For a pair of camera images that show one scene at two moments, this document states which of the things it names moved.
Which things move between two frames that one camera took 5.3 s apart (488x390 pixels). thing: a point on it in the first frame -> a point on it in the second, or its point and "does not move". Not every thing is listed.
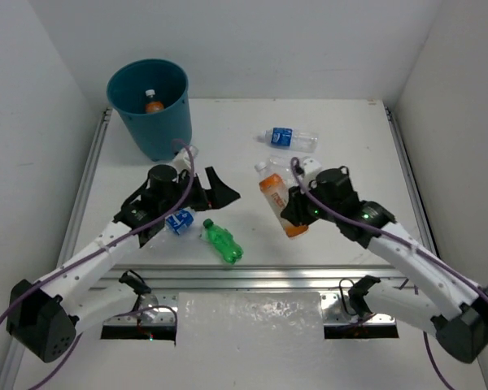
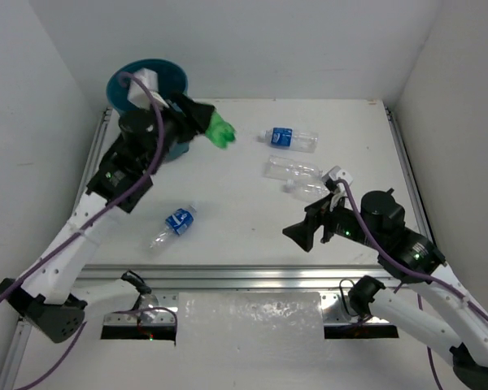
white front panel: [250, 340] does not move
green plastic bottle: [223, 241] -> [220, 132]
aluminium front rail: [237, 279] does not move
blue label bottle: [290, 137] does not move
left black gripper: [203, 192] -> [185, 119]
